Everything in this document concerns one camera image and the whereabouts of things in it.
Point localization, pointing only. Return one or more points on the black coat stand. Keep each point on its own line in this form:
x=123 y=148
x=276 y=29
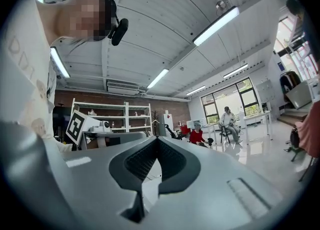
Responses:
x=155 y=120

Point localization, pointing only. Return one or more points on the long ceiling light bar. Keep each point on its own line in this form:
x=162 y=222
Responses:
x=158 y=78
x=195 y=90
x=235 y=70
x=216 y=25
x=59 y=62

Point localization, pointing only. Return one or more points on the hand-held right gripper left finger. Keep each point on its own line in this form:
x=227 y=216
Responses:
x=80 y=189

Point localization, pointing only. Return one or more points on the black head-worn camera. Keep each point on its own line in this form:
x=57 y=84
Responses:
x=120 y=32

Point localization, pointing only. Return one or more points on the black bag on stand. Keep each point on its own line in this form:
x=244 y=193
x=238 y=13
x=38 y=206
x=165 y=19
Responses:
x=295 y=136

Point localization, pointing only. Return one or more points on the person's white printed shirt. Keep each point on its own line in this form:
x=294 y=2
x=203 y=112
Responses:
x=25 y=79

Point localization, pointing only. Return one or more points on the wooden staircase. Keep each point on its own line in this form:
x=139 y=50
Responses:
x=292 y=116

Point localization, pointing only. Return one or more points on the black folding chair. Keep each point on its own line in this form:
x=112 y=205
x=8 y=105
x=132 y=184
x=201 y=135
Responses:
x=223 y=134

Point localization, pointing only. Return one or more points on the clothes rack with garments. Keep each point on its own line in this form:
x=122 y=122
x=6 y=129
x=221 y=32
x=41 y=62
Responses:
x=288 y=81

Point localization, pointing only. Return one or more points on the narrow white shelving rack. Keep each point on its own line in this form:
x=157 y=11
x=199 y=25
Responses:
x=139 y=117

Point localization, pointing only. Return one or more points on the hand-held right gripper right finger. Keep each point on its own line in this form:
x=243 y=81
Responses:
x=215 y=174

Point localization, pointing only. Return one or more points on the wide white shelving rack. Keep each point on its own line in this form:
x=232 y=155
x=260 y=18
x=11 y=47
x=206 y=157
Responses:
x=100 y=104

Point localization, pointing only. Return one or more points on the person's head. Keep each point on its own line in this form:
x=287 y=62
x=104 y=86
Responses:
x=82 y=17

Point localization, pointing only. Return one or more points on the white cabinet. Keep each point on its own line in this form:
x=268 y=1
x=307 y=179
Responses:
x=168 y=123

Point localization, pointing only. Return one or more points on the blue wall sign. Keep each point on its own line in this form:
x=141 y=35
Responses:
x=281 y=66

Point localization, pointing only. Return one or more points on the white table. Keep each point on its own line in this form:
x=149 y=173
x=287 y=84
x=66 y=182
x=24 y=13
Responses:
x=257 y=116

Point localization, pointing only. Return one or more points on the white ceiling air conditioner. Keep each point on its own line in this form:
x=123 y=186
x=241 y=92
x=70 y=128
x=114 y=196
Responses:
x=123 y=87

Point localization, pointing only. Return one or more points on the black framed window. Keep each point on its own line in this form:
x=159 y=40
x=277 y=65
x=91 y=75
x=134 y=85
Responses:
x=230 y=100

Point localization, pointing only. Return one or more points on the white lockers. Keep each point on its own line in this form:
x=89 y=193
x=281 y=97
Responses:
x=265 y=90

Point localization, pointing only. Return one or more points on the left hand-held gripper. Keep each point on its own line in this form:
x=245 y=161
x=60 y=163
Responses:
x=75 y=127

